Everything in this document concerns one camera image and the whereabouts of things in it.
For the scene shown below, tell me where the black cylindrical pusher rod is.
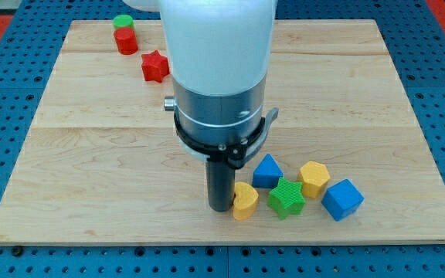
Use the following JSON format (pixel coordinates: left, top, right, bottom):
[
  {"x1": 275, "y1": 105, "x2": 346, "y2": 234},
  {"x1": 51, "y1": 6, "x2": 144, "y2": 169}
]
[{"x1": 206, "y1": 161, "x2": 235, "y2": 212}]

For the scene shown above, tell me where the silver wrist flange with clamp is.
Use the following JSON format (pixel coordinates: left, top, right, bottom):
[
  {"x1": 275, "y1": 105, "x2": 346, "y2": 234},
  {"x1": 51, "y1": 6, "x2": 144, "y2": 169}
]
[{"x1": 173, "y1": 79, "x2": 279, "y2": 169}]

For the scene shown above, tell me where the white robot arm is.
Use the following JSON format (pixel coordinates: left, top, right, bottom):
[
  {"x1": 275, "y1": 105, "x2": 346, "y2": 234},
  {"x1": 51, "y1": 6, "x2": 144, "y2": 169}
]
[{"x1": 124, "y1": 0, "x2": 279, "y2": 212}]

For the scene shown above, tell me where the green star block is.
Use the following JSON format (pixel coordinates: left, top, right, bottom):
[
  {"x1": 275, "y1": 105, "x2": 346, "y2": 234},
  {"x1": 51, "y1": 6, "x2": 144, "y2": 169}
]
[{"x1": 267, "y1": 177, "x2": 306, "y2": 220}]

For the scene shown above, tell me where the yellow hexagon block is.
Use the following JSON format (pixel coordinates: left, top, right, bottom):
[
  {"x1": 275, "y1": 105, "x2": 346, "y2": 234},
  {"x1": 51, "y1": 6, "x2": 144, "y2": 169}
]
[{"x1": 297, "y1": 161, "x2": 331, "y2": 198}]

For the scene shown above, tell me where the red star block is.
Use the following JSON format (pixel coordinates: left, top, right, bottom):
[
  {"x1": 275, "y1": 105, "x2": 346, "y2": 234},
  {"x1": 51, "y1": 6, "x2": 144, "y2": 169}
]
[{"x1": 141, "y1": 50, "x2": 170, "y2": 83}]

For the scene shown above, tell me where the yellow heart block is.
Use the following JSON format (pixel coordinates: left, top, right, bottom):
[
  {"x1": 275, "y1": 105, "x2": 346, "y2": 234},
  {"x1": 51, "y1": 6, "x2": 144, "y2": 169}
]
[{"x1": 233, "y1": 181, "x2": 259, "y2": 221}]

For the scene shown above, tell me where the blue triangle block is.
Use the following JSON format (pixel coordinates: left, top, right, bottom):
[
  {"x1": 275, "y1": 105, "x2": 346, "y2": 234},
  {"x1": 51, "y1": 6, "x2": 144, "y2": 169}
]
[{"x1": 252, "y1": 154, "x2": 284, "y2": 189}]

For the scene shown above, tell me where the wooden board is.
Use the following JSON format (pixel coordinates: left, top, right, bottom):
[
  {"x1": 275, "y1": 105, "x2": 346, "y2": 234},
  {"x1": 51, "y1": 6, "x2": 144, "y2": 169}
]
[{"x1": 0, "y1": 19, "x2": 445, "y2": 246}]

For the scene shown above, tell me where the blue cube block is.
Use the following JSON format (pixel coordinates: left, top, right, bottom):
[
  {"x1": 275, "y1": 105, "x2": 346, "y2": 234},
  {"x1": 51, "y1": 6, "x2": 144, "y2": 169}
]
[{"x1": 321, "y1": 179, "x2": 365, "y2": 222}]

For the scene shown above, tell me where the red cylinder block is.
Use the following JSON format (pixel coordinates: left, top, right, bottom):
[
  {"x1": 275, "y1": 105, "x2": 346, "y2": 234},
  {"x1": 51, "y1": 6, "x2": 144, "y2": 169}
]
[{"x1": 114, "y1": 27, "x2": 138, "y2": 55}]

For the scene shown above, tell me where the green cylinder block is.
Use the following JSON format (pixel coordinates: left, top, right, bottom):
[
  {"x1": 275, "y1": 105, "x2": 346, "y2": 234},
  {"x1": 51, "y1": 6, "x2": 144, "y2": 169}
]
[{"x1": 113, "y1": 14, "x2": 134, "y2": 29}]

